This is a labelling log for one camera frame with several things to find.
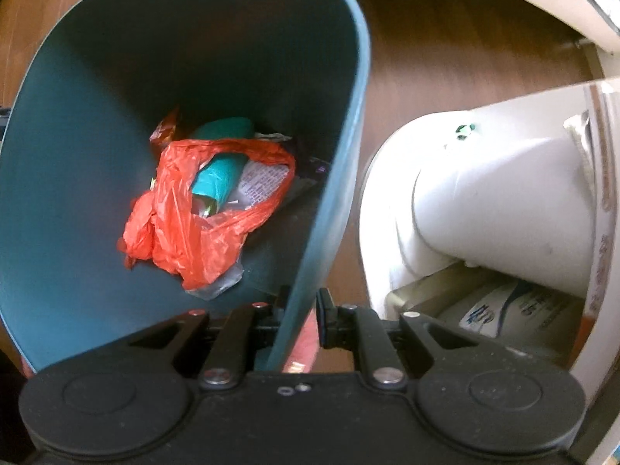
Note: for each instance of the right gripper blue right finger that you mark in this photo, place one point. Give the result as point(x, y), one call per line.
point(327, 319)

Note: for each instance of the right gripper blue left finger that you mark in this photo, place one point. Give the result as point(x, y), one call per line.
point(279, 304)

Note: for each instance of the white purple snack wrapper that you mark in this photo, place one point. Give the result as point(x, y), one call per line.
point(256, 184)

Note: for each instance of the teal paper cup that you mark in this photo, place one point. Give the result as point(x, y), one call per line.
point(215, 181)

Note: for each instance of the red plastic bag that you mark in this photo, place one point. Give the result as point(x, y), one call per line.
point(162, 228)

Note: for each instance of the red snack packet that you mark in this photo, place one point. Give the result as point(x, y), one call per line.
point(165, 132)

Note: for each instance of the dark teal trash bin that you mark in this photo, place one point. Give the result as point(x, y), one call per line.
point(75, 154)

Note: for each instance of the person's right hand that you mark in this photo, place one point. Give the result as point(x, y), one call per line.
point(305, 349)

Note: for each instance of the white round stool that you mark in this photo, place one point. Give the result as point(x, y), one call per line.
point(503, 196)

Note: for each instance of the stack of books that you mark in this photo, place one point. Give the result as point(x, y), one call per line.
point(595, 134)

